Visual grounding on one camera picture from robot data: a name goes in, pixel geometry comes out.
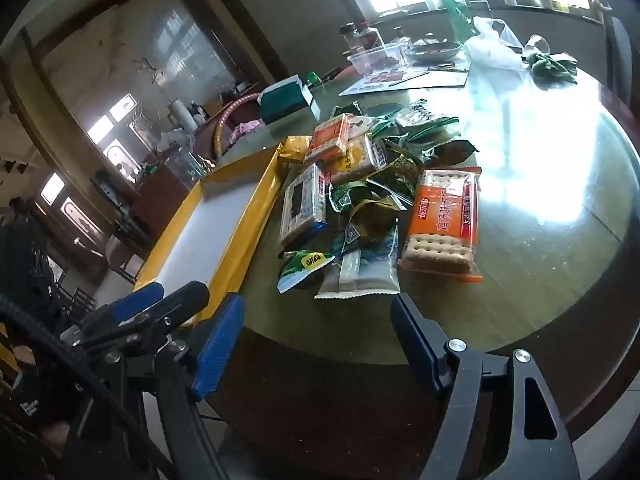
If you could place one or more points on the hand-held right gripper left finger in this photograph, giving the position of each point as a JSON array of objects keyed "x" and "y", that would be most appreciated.
[{"x": 220, "y": 345}]

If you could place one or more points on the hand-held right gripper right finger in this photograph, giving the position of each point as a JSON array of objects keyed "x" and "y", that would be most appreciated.
[{"x": 415, "y": 345}]

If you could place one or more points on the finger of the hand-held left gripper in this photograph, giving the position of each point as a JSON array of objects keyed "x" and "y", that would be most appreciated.
[
  {"x": 180, "y": 300},
  {"x": 137, "y": 302}
]

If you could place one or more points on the yellow cardboard box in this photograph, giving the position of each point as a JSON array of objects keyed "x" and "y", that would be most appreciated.
[{"x": 210, "y": 225}]

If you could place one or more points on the white and green snack packet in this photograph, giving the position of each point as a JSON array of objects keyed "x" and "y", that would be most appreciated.
[{"x": 362, "y": 272}]

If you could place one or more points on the green packet yellow label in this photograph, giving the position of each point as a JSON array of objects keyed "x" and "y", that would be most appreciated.
[{"x": 302, "y": 267}]

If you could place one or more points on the orange cracker packet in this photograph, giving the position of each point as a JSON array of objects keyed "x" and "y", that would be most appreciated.
[
  {"x": 440, "y": 225},
  {"x": 327, "y": 137}
]

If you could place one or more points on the blue label cracker packet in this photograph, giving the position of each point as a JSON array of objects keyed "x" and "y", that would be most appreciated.
[{"x": 302, "y": 205}]

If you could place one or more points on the yellow cracker packet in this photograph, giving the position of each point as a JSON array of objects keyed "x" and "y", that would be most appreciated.
[{"x": 355, "y": 160}]

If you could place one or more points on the person's left hand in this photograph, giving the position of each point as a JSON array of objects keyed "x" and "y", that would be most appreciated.
[{"x": 54, "y": 435}]

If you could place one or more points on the dark wooden sideboard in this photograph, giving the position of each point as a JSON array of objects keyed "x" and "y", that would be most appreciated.
[{"x": 160, "y": 200}]

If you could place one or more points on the clear plastic jug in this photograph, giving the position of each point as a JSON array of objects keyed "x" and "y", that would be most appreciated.
[{"x": 185, "y": 165}]

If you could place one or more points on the clear plastic bag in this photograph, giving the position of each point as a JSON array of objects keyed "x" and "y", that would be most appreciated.
[{"x": 175, "y": 137}]

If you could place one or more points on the pile of green snack packets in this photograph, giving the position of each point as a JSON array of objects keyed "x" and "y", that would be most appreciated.
[{"x": 385, "y": 180}]

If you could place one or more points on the pink and yellow hoop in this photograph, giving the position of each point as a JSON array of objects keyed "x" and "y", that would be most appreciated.
[{"x": 219, "y": 132}]

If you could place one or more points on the pink cloth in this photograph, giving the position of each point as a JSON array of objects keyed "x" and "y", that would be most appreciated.
[{"x": 245, "y": 130}]

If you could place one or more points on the white thermos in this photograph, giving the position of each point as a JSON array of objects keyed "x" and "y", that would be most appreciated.
[{"x": 185, "y": 115}]

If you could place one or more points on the gold snack packet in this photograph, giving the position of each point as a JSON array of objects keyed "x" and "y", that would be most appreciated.
[{"x": 295, "y": 149}]

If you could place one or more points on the green tissue box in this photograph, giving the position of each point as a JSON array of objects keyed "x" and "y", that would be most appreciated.
[{"x": 285, "y": 100}]

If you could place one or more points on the green-edged brown snack packet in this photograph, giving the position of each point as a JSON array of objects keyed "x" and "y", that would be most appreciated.
[{"x": 422, "y": 117}]

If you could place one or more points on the large framed glass panel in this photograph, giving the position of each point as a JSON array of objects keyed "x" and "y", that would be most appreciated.
[{"x": 125, "y": 60}]

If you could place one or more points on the small green container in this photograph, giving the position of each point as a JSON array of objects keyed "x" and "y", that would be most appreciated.
[{"x": 314, "y": 80}]

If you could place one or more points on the printed paper leaflet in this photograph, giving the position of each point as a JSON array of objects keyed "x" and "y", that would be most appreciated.
[{"x": 415, "y": 84}]

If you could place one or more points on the black chopstick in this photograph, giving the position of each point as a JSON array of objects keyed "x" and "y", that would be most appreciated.
[{"x": 410, "y": 78}]

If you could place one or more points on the clear plastic food container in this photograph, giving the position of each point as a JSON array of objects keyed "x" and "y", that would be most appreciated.
[{"x": 375, "y": 60}]

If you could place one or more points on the metal plate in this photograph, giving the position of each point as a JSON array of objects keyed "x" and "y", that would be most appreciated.
[{"x": 432, "y": 51}]

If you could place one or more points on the white plastic bag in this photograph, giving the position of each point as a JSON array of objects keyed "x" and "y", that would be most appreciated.
[{"x": 492, "y": 45}]

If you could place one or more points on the sauce bottle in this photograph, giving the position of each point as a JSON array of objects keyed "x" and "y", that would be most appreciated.
[{"x": 372, "y": 35}]

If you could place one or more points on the glass jar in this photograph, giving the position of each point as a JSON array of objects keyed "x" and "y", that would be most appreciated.
[{"x": 350, "y": 35}]

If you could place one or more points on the glass cup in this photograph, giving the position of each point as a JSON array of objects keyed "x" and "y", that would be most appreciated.
[{"x": 537, "y": 42}]

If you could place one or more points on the green plastic bottle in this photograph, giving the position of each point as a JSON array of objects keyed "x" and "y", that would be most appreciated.
[{"x": 457, "y": 17}]

